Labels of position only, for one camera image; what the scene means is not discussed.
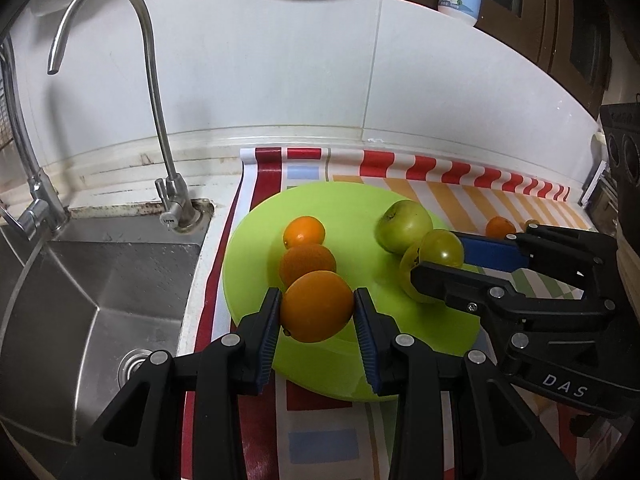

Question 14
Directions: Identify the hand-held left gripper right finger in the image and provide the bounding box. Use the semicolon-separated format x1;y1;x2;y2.
353;287;573;480

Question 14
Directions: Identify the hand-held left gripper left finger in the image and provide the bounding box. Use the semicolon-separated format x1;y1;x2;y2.
57;287;283;480

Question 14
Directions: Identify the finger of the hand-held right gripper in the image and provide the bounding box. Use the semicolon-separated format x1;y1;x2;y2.
450;224;621;306
410;260;619;333

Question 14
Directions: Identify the green apple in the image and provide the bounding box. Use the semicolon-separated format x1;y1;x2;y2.
399;241;441;305
376;200;434;255

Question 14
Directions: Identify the orange mandarin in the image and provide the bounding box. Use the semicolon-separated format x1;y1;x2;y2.
278;244;337;288
283;215;326;251
485;216;517;239
280;270;355;343

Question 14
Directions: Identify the green plate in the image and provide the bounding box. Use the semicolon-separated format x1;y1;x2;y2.
221;181;483;402

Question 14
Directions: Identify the striped colourful tablecloth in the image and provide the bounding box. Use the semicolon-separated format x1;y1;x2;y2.
182;146;626;480

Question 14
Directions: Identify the stainless steel sink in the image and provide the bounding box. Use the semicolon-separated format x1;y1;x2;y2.
0;217;211;456

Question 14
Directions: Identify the thin gooseneck faucet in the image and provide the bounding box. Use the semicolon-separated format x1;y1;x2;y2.
47;0;201;233

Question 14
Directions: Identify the large chrome faucet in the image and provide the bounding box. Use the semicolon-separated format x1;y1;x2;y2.
0;35;68;241

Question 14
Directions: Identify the dark wooden window frame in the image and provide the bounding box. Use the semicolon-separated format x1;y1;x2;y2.
382;0;616;121

